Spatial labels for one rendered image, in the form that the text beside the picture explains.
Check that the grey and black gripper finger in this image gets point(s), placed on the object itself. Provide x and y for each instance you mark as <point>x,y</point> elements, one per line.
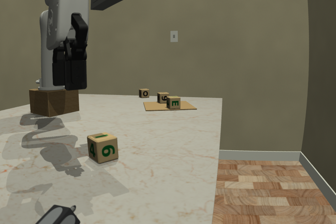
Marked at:
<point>58,66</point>
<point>75,73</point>

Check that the tan mat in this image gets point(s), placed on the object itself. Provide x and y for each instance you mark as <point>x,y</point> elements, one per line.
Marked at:
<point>156,106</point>

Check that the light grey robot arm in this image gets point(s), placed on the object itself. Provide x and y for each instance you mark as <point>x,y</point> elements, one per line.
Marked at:
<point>46,82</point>

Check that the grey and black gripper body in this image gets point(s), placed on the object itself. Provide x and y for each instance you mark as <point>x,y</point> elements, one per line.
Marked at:
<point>59,20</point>

